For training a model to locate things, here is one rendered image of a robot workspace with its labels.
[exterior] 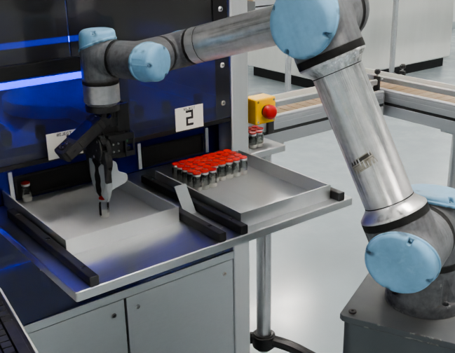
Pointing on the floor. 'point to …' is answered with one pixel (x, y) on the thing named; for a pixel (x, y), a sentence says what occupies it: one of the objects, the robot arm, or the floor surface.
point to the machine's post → (241, 106)
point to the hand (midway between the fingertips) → (101, 195)
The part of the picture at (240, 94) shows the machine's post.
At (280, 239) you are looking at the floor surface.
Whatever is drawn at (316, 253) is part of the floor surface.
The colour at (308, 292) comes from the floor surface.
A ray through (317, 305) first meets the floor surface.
